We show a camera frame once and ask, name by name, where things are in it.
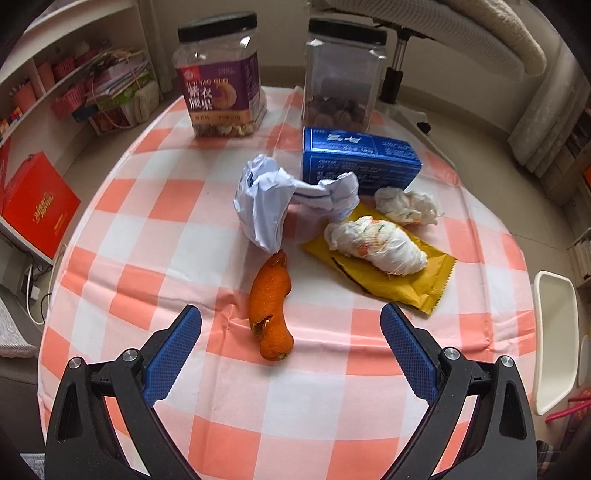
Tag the orange checkered tablecloth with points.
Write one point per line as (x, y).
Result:
(161, 230)

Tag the grey knitted cushion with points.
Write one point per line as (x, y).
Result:
(11, 332)

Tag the grey office chair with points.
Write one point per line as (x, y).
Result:
(415, 23)

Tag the red flat box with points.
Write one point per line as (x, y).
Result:
(4, 170)

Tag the clear plastic jar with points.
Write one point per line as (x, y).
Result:
(341, 78)

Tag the crumpled white plastic bag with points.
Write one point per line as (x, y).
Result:
(263, 203)

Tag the white bookshelf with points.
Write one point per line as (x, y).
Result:
(78, 21)

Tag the dark plaid cloth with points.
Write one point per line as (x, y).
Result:
(554, 457)

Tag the pile of paper bags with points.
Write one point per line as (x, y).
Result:
(124, 92)

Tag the pink storage basket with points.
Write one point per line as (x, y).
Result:
(22, 96)
(69, 100)
(46, 74)

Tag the purple label nut jar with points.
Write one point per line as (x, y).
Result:
(217, 83)

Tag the yellow snack wrapper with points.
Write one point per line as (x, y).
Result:
(406, 286)

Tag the orange peel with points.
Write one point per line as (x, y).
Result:
(270, 304)

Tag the red gift box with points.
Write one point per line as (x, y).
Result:
(41, 207)

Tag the white plastic bin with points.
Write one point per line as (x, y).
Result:
(554, 332)

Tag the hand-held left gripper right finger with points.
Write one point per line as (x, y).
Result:
(408, 355)

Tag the large crumpled tissue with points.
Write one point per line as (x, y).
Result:
(378, 249)

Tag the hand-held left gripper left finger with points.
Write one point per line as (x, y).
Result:
(173, 355)

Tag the small crumpled tissue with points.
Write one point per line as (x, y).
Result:
(406, 205)

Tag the blue cardboard box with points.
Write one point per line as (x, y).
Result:
(360, 157)

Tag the beige fleece blanket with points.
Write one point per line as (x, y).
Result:
(517, 41)

